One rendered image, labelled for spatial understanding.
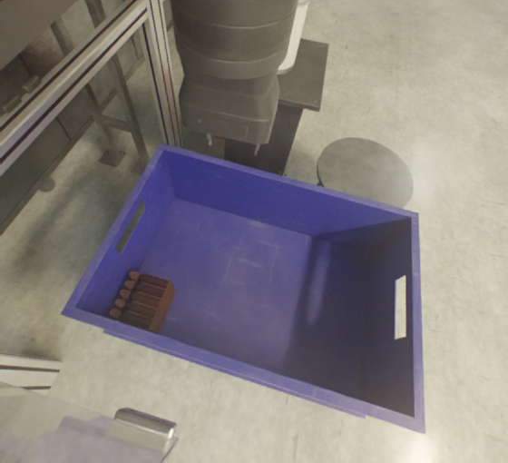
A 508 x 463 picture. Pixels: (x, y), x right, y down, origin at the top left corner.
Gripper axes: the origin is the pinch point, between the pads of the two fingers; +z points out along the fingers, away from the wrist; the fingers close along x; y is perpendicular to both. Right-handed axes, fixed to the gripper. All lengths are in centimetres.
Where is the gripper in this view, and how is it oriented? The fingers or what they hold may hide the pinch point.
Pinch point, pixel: (232, 148)
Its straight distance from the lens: 33.0
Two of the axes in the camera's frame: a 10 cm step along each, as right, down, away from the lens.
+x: 9.7, 2.3, -0.5
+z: -0.7, 5.1, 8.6
